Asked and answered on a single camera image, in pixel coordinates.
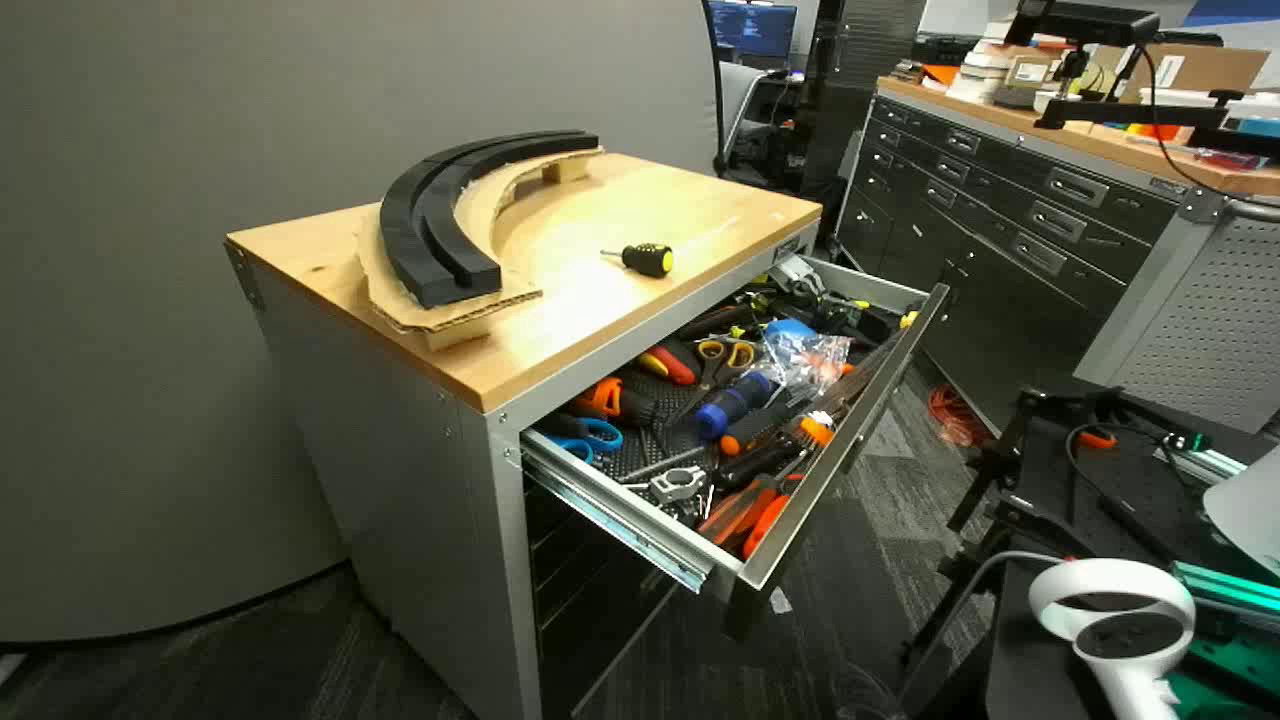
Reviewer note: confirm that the curved wooden base piece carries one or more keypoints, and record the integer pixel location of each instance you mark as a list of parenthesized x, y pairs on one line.
[(480, 207)]

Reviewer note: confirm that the stubby black yellow screwdriver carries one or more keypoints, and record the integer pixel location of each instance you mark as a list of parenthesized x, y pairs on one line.
[(645, 256)]

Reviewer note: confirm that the white VR controller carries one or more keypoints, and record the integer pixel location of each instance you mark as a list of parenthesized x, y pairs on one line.
[(1124, 622)]

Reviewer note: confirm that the orange handled pliers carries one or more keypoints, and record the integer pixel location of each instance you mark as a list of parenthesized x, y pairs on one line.
[(740, 520)]

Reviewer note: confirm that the grey tool drawer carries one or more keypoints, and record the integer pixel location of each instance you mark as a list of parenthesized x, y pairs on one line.
[(712, 482)]

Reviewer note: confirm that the dark grey drawer workbench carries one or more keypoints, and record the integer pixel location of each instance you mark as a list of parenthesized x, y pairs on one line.
[(1071, 256)]

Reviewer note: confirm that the clear plastic bag of parts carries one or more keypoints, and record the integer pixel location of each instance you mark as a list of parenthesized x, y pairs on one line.
[(800, 356)]

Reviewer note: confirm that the grey metal tool cabinet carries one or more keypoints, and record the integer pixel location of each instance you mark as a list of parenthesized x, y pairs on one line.
[(418, 451)]

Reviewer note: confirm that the black tripod stand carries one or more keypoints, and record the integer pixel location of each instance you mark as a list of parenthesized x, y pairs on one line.
[(1071, 477)]

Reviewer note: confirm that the blue handled scissors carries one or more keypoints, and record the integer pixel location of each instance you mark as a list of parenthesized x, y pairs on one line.
[(585, 436)]

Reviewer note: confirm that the blue handled screwdriver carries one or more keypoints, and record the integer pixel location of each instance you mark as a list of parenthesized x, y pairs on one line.
[(732, 401)]

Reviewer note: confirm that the curved black foam track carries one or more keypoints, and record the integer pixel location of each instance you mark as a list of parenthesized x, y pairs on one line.
[(418, 213)]

